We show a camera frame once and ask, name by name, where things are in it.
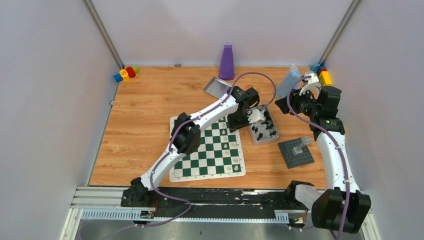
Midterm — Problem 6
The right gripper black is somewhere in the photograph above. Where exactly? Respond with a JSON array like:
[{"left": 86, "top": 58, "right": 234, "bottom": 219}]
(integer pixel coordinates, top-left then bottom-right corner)
[{"left": 275, "top": 85, "right": 320, "bottom": 118}]

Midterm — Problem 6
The metal tin box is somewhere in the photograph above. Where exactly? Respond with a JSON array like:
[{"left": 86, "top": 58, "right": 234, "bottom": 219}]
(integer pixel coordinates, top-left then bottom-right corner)
[{"left": 249, "top": 105, "right": 280, "bottom": 146}]

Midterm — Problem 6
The metal tin lid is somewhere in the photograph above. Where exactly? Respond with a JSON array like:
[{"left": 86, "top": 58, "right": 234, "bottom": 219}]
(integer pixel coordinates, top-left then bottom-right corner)
[{"left": 203, "top": 77, "right": 232, "bottom": 99}]

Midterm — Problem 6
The grey lego baseplate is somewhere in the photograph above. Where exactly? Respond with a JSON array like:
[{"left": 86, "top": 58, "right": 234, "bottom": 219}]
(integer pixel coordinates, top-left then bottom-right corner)
[{"left": 277, "top": 136, "right": 315, "bottom": 169}]

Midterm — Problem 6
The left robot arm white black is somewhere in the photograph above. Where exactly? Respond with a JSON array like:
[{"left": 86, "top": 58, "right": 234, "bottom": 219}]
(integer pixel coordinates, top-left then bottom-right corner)
[{"left": 126, "top": 86, "right": 260, "bottom": 207}]

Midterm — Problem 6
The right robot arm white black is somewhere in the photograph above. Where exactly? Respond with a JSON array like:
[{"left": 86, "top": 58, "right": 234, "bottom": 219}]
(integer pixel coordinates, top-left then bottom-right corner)
[{"left": 275, "top": 85, "right": 372, "bottom": 234}]

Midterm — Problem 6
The green white chess mat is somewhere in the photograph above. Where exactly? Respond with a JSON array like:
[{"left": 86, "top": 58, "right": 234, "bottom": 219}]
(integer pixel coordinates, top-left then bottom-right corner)
[{"left": 169, "top": 117, "right": 246, "bottom": 183}]

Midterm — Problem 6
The colourful block stack right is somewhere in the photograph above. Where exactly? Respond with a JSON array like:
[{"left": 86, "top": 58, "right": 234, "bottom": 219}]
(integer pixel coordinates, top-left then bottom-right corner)
[{"left": 309, "top": 64, "right": 333, "bottom": 86}]

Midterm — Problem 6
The colourful block stack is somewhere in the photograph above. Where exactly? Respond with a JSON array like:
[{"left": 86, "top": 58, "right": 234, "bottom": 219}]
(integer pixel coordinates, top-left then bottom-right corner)
[
  {"left": 113, "top": 66, "right": 140, "bottom": 83},
  {"left": 309, "top": 64, "right": 333, "bottom": 86}
]

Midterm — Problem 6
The purple cone bottle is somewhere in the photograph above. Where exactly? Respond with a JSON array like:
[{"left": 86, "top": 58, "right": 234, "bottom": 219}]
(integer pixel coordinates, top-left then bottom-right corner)
[{"left": 219, "top": 43, "right": 235, "bottom": 81}]

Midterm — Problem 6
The colourful block stack left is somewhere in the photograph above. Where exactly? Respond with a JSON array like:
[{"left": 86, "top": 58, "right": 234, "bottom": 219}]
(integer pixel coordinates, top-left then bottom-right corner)
[{"left": 113, "top": 66, "right": 140, "bottom": 83}]

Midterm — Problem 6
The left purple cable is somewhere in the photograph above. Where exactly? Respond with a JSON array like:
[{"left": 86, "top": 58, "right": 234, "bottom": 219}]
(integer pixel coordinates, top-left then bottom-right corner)
[{"left": 149, "top": 72, "right": 277, "bottom": 228}]

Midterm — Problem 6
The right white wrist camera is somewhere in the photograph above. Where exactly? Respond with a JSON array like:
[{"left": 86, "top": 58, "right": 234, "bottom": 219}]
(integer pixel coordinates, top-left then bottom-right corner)
[{"left": 299, "top": 71, "right": 322, "bottom": 96}]

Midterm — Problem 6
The grey lego post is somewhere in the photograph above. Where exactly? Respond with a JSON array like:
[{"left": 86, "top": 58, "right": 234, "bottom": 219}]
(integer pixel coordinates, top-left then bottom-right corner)
[{"left": 292, "top": 136, "right": 312, "bottom": 155}]

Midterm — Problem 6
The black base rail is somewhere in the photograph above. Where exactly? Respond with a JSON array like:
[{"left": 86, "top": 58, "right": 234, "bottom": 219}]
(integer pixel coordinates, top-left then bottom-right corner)
[{"left": 120, "top": 187, "right": 306, "bottom": 219}]

